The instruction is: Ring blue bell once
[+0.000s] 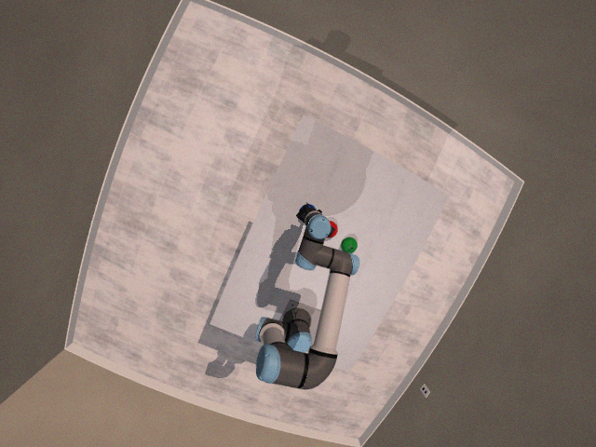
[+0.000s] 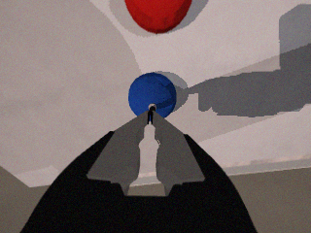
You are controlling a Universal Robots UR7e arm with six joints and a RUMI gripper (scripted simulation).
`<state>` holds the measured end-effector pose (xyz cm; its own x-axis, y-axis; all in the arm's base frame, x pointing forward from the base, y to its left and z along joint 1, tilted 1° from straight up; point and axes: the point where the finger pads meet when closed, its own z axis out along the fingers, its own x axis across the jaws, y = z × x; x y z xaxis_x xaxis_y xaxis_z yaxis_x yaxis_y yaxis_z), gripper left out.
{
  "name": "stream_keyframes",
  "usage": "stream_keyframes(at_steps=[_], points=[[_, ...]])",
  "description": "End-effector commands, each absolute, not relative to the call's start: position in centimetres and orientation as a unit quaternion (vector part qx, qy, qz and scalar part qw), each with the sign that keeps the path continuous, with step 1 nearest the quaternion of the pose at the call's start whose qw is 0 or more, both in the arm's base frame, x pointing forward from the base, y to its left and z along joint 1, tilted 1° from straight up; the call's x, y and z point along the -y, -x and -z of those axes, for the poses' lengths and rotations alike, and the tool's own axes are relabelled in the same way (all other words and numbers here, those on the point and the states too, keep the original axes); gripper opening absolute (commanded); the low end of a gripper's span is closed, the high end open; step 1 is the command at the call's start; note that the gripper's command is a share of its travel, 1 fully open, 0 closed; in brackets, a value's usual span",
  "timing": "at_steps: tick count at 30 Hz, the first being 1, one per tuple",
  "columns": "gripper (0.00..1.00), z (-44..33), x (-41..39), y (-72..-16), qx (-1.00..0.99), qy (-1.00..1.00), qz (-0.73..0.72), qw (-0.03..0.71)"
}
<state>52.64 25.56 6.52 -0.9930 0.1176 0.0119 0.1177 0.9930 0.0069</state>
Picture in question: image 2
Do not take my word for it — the blue bell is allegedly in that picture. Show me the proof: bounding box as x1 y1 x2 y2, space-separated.
128 72 177 118

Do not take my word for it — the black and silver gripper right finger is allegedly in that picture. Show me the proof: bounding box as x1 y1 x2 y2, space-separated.
151 111 258 233

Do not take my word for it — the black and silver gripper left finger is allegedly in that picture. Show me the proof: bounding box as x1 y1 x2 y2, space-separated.
19 111 151 233

